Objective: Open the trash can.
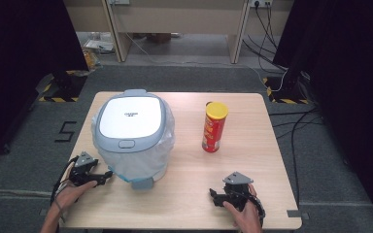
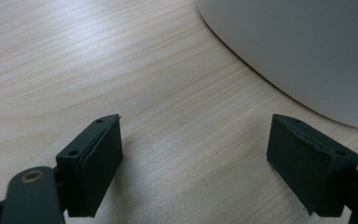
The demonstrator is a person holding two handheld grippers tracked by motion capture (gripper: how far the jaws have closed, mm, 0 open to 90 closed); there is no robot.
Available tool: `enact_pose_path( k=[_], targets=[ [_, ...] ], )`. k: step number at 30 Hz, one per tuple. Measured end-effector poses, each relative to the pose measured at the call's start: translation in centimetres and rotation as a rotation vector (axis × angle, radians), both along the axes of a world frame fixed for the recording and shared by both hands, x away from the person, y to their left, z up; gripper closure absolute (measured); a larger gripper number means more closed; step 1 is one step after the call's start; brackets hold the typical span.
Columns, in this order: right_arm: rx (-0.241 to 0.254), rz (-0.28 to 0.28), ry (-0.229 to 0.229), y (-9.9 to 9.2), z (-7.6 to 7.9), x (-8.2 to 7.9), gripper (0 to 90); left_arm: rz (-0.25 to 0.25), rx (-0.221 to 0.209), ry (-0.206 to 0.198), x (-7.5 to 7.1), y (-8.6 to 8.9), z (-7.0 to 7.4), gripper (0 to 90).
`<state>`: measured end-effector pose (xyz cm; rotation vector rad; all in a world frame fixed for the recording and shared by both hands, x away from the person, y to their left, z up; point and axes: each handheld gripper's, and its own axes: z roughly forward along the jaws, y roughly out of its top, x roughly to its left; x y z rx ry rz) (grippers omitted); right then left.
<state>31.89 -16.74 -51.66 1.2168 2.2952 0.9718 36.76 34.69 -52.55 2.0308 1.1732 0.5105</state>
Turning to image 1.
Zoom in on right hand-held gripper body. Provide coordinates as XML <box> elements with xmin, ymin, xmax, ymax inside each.
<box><xmin>221</xmin><ymin>171</ymin><xmax>257</xmax><ymax>212</ymax></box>

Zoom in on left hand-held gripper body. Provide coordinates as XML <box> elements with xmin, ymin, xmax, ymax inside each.
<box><xmin>67</xmin><ymin>150</ymin><xmax>99</xmax><ymax>187</ymax></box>

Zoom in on grey white lidded trash can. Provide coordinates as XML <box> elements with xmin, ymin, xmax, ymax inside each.
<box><xmin>90</xmin><ymin>88</ymin><xmax>176</xmax><ymax>191</ymax></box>

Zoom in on red chip can yellow lid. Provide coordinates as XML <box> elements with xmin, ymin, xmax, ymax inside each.
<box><xmin>201</xmin><ymin>101</ymin><xmax>229</xmax><ymax>153</ymax></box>

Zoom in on person's right hand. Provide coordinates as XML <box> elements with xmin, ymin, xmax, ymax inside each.
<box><xmin>222</xmin><ymin>183</ymin><xmax>264</xmax><ymax>231</ymax></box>

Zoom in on person's left hand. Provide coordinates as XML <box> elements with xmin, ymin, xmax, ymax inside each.
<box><xmin>55</xmin><ymin>180</ymin><xmax>98</xmax><ymax>212</ymax></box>

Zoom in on grey tape piece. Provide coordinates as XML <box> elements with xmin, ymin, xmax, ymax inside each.
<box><xmin>286</xmin><ymin>209</ymin><xmax>311</xmax><ymax>221</ymax></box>

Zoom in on stand base with hazard stripes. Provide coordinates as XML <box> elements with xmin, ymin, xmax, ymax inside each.
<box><xmin>36</xmin><ymin>69</ymin><xmax>89</xmax><ymax>104</ymax></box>
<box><xmin>261</xmin><ymin>71</ymin><xmax>311</xmax><ymax>106</ymax></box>

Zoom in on yellow packet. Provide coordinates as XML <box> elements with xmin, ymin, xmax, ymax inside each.
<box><xmin>83</xmin><ymin>48</ymin><xmax>102</xmax><ymax>72</ymax></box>

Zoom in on black curtain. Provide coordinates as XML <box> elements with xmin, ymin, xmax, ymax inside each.
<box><xmin>0</xmin><ymin>0</ymin><xmax>90</xmax><ymax>164</ymax></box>
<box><xmin>272</xmin><ymin>0</ymin><xmax>373</xmax><ymax>229</ymax></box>

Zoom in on papers and clutter pile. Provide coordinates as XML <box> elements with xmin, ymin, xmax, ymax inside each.
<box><xmin>83</xmin><ymin>31</ymin><xmax>117</xmax><ymax>55</ymax></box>

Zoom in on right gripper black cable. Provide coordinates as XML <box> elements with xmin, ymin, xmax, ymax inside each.
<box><xmin>246</xmin><ymin>192</ymin><xmax>267</xmax><ymax>227</ymax></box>

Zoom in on black floor cables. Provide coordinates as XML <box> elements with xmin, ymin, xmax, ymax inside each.
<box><xmin>267</xmin><ymin>107</ymin><xmax>325</xmax><ymax>209</ymax></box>

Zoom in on black cables from socket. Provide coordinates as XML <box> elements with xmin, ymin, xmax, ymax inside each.
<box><xmin>241</xmin><ymin>2</ymin><xmax>289</xmax><ymax>75</ymax></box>

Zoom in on white wall socket with plugs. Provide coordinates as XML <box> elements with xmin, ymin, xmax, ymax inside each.
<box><xmin>248</xmin><ymin>0</ymin><xmax>274</xmax><ymax>9</ymax></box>

